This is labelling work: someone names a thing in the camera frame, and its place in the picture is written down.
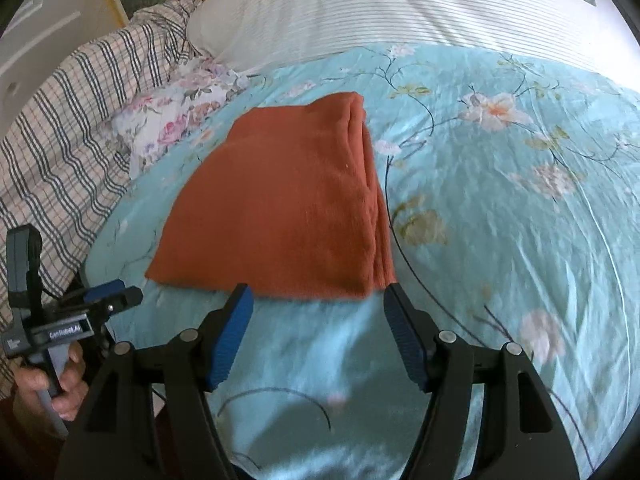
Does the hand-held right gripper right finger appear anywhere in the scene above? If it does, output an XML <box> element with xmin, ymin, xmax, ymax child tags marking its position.
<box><xmin>382</xmin><ymin>283</ymin><xmax>581</xmax><ymax>480</ymax></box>

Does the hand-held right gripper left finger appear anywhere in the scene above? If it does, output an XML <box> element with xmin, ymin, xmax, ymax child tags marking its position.
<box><xmin>55</xmin><ymin>283</ymin><xmax>254</xmax><ymax>480</ymax></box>

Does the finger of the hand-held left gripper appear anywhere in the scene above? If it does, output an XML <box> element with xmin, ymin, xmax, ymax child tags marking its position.
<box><xmin>97</xmin><ymin>287</ymin><xmax>144</xmax><ymax>322</ymax></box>
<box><xmin>82</xmin><ymin>279</ymin><xmax>126</xmax><ymax>304</ymax></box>

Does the orange knit sweater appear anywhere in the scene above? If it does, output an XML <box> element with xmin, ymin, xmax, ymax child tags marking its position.
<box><xmin>145</xmin><ymin>91</ymin><xmax>398</xmax><ymax>302</ymax></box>

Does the person's left hand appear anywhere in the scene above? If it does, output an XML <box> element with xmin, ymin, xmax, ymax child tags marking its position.
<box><xmin>11</xmin><ymin>342</ymin><xmax>89</xmax><ymax>421</ymax></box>

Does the plaid checked cloth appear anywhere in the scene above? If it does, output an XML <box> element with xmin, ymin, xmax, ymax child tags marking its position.
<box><xmin>0</xmin><ymin>0</ymin><xmax>201</xmax><ymax>386</ymax></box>

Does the light blue floral bed sheet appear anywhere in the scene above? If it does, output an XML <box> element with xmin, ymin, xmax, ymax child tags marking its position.
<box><xmin>85</xmin><ymin>42</ymin><xmax>640</xmax><ymax>480</ymax></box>

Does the pink floral cloth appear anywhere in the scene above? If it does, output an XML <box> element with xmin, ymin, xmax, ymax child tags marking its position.
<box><xmin>112</xmin><ymin>57</ymin><xmax>251</xmax><ymax>176</ymax></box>

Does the white striped duvet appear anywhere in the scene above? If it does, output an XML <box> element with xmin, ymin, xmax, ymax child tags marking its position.
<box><xmin>187</xmin><ymin>0</ymin><xmax>640</xmax><ymax>106</ymax></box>

